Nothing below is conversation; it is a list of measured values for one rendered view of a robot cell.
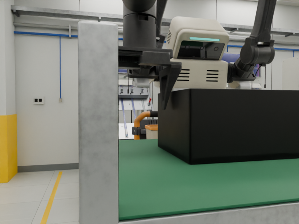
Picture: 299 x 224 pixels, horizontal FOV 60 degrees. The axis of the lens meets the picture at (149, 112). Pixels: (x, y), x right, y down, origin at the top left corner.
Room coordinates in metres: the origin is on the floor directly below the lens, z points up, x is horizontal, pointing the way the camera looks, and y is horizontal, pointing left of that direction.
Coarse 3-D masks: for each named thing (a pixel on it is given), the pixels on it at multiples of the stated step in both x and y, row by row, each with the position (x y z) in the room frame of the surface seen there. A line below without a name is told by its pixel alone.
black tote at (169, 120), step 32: (160, 96) 0.52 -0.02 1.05; (192, 96) 0.38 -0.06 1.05; (224, 96) 0.39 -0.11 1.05; (256, 96) 0.40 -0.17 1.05; (288, 96) 0.42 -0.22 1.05; (160, 128) 0.52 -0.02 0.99; (192, 128) 0.38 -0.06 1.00; (224, 128) 0.39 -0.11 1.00; (256, 128) 0.40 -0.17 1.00; (288, 128) 0.42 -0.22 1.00; (192, 160) 0.38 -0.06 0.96; (224, 160) 0.39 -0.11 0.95; (256, 160) 0.40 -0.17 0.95
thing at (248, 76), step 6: (240, 60) 1.06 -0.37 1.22; (240, 66) 1.06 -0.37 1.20; (246, 66) 1.05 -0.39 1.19; (252, 66) 1.05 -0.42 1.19; (240, 72) 1.07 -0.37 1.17; (246, 72) 1.06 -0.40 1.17; (252, 72) 1.12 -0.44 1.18; (234, 78) 1.08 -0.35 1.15; (240, 78) 1.08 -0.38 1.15; (246, 78) 1.09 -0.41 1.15; (252, 78) 1.10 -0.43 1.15
